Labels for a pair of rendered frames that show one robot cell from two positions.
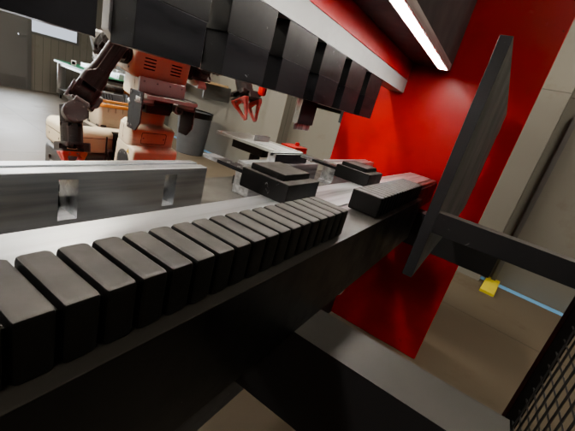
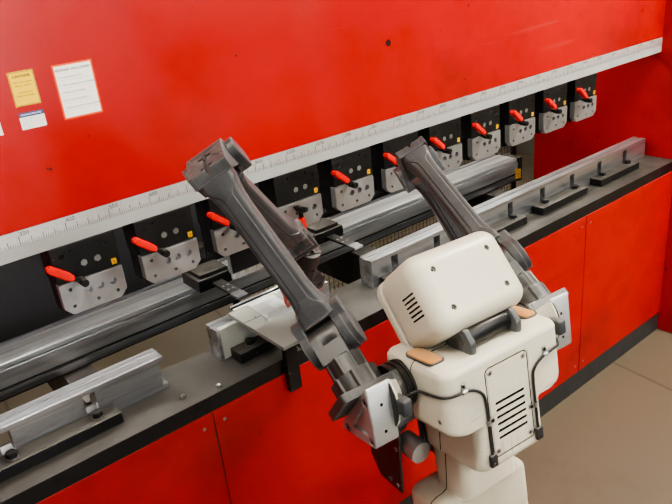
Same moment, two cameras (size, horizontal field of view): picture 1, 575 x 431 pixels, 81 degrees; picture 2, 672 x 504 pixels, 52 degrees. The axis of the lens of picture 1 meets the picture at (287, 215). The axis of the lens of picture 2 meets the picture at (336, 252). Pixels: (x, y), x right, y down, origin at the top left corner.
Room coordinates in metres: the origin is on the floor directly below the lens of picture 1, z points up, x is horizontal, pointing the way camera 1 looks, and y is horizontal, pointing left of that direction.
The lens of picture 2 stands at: (2.62, 0.98, 1.87)
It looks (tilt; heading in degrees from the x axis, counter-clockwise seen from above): 24 degrees down; 204
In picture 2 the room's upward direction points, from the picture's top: 6 degrees counter-clockwise
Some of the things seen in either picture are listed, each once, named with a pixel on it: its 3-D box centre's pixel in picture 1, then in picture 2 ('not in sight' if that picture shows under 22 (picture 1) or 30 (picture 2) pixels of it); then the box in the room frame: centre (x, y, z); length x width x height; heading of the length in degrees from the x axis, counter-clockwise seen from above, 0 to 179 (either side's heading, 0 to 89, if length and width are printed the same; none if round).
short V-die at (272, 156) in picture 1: (288, 157); (261, 300); (1.12, 0.05, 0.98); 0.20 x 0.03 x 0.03; 152
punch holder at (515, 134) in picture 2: not in sight; (513, 118); (0.12, 0.59, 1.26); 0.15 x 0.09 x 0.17; 152
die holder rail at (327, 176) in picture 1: (349, 170); (67, 410); (1.64, -0.23, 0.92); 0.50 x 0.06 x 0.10; 152
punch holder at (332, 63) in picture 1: (318, 75); (230, 217); (1.17, 0.02, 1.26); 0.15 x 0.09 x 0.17; 152
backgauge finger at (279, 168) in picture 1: (252, 168); (333, 235); (0.70, 0.10, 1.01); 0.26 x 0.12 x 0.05; 62
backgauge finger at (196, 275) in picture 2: (337, 165); (220, 281); (1.08, -0.11, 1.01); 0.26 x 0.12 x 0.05; 62
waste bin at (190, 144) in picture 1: (192, 132); not in sight; (5.30, 1.78, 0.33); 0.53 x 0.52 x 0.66; 56
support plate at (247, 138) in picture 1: (260, 142); (282, 318); (1.22, 0.16, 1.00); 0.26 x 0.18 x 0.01; 62
